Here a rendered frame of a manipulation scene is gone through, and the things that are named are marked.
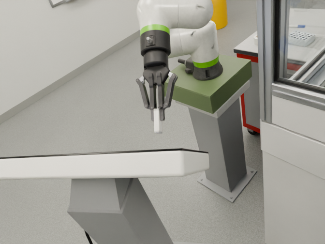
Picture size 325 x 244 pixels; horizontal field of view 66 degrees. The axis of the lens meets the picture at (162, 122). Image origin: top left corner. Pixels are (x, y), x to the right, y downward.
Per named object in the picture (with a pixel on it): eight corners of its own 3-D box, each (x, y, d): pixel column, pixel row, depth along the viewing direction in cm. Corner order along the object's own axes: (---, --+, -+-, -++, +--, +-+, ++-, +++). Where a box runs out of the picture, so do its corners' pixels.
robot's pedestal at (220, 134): (197, 181, 182) (170, 97, 135) (221, 154, 194) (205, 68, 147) (232, 203, 162) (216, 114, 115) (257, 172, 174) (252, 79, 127)
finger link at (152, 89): (152, 71, 74) (148, 72, 75) (153, 109, 73) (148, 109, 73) (157, 75, 78) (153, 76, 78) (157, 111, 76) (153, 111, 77)
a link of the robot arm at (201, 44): (187, 58, 128) (179, 21, 116) (218, 52, 125) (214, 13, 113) (187, 71, 118) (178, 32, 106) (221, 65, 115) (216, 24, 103)
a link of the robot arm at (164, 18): (137, 6, 85) (134, -17, 74) (174, 5, 85) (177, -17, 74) (138, 45, 83) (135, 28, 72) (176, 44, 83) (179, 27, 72)
